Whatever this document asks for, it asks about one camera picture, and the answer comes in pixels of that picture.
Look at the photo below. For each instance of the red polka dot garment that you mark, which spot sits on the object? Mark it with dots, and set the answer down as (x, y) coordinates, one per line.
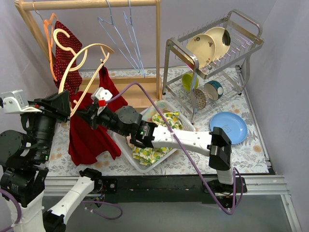
(63, 58)

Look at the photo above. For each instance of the cream plate front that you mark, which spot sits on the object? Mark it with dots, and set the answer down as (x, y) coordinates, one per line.
(203, 47)

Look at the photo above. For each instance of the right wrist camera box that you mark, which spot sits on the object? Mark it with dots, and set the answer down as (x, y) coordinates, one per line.
(102, 95)

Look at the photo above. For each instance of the teal white bowl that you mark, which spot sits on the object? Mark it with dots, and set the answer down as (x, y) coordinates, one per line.
(214, 90)

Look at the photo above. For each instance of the orange hanger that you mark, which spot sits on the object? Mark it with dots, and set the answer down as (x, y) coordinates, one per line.
(48, 27)

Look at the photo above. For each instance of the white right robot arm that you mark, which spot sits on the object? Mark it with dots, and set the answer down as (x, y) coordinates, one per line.
(127, 121)

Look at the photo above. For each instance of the blue plate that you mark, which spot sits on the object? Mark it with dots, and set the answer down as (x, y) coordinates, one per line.
(232, 124)

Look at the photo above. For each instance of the pastel floral garment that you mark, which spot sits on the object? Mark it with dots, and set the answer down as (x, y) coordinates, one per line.
(148, 134)

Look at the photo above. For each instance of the wooden clothes rack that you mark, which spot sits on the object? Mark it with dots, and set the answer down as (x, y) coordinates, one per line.
(153, 84)

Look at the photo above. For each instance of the patterned brown bowl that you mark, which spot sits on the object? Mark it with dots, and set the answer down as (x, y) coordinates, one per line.
(201, 99)

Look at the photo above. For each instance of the cream plate back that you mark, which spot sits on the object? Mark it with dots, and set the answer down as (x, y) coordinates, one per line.
(221, 39)

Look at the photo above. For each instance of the blue wire hanger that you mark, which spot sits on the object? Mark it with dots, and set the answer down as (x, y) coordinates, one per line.
(124, 46)
(133, 38)

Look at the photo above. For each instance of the metal dish rack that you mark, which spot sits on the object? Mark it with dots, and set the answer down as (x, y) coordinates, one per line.
(232, 71)

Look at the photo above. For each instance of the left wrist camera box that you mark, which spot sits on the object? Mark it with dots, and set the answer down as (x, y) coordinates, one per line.
(14, 102)

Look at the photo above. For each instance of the green bowl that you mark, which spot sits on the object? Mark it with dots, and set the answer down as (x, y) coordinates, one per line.
(186, 81)

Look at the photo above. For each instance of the white plastic basket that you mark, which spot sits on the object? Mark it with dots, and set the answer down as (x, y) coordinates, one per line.
(146, 160)

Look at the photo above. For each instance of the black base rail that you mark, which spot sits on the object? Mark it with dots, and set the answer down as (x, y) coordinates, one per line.
(155, 189)

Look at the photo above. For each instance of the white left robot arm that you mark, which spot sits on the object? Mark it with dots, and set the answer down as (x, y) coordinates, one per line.
(23, 156)

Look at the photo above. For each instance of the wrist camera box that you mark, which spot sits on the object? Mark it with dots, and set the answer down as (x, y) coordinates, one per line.
(102, 95)
(14, 102)

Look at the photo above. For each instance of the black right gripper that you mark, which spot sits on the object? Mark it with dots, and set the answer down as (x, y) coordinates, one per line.
(91, 115)

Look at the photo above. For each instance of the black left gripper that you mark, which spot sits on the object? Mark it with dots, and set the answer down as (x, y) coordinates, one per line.
(49, 104)

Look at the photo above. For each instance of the beige plastic hanger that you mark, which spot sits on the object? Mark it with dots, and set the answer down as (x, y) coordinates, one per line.
(106, 50)

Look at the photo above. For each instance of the floral table mat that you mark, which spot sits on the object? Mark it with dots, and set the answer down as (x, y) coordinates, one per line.
(246, 157)

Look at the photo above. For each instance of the cream plate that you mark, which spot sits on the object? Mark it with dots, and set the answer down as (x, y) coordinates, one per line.
(203, 47)
(221, 39)

